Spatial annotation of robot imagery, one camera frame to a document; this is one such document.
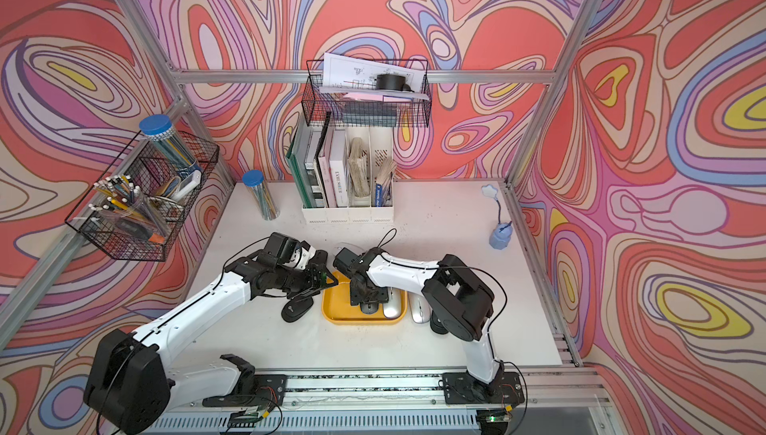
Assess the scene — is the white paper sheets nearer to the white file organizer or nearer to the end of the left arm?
the white file organizer

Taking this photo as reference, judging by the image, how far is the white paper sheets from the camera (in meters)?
0.85

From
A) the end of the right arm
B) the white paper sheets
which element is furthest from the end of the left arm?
the white paper sheets

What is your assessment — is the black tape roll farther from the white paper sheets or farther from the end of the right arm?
the end of the right arm
